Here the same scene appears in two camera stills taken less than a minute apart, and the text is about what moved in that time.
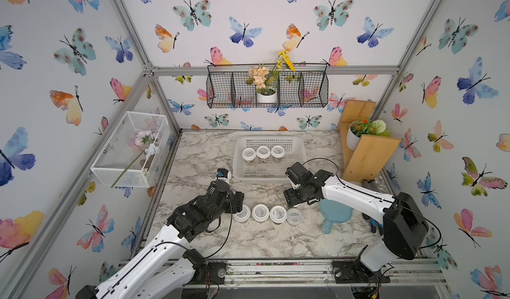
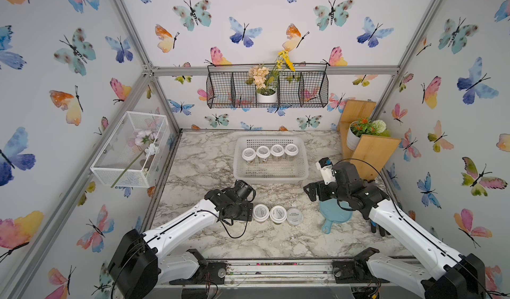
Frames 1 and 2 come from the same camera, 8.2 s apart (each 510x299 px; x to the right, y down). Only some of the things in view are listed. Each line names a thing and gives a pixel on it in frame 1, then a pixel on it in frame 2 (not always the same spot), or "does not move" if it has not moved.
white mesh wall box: [135, 153] does not move
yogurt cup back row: [263, 151] does not move
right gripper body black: [294, 195] -> [333, 189]
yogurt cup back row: [249, 155] does not move
